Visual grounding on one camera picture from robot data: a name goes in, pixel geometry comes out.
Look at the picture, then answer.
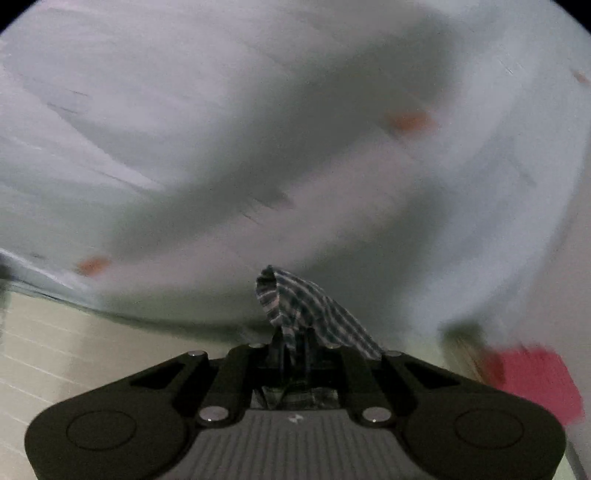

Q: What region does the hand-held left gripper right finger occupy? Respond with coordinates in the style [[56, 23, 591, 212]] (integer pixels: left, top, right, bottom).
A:
[[315, 345, 463, 426]]

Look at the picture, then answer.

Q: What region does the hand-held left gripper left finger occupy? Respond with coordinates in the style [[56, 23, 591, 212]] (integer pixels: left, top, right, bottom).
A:
[[129, 342, 281, 426]]

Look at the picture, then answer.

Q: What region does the blue plaid shirt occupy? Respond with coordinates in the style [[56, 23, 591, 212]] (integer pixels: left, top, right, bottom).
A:
[[255, 264, 385, 410]]

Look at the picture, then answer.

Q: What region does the beige folded garment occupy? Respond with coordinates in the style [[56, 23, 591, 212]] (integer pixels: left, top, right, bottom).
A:
[[442, 329, 491, 385]]

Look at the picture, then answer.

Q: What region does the red plaid folded garment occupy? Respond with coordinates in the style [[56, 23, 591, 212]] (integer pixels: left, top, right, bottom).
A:
[[480, 344, 585, 426]]

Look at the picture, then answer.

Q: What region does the carrot print bed sheet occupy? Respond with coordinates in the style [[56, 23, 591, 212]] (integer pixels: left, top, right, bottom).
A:
[[0, 0, 591, 354]]

